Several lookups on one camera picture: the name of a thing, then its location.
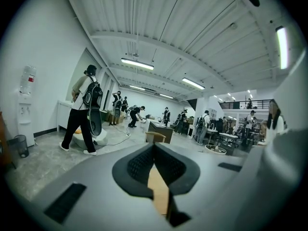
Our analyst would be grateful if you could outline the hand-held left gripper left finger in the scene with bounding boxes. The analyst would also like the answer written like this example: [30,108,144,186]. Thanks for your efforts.
[31,143,169,231]

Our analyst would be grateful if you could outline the dark wooden cabinet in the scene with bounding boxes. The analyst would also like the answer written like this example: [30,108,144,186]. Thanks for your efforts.
[147,119,174,144]

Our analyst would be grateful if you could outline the light wooden oval table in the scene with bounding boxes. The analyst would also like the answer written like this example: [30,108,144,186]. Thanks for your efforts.
[147,168,170,215]

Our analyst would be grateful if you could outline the black mezzanine railing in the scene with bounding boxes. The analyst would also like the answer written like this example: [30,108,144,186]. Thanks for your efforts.
[220,99,275,110]

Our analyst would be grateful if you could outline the black backpack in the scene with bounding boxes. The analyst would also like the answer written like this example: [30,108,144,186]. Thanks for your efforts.
[81,76,103,137]

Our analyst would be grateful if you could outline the orange armchair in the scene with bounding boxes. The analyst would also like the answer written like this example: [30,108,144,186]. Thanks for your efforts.
[0,109,17,169]

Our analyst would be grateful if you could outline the person's white shirt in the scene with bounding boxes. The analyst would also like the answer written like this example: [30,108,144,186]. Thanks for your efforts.
[263,51,308,226]

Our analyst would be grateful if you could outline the black wire wastebasket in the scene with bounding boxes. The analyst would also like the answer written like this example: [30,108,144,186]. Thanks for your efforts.
[13,134,30,158]

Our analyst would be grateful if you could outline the white water dispenser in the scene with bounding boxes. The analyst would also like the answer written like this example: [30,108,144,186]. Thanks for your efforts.
[17,65,37,147]

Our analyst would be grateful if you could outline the clear water bottle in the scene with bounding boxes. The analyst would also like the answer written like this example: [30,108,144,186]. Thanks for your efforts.
[19,65,37,95]

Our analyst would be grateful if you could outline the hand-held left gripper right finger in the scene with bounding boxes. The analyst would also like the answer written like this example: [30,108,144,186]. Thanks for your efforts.
[154,143,263,231]

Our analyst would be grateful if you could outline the wooden chair brown seat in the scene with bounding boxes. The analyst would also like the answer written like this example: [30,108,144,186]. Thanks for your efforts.
[145,131,167,144]

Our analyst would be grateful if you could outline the white cabinet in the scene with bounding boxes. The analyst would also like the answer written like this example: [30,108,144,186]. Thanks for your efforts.
[57,100,75,132]

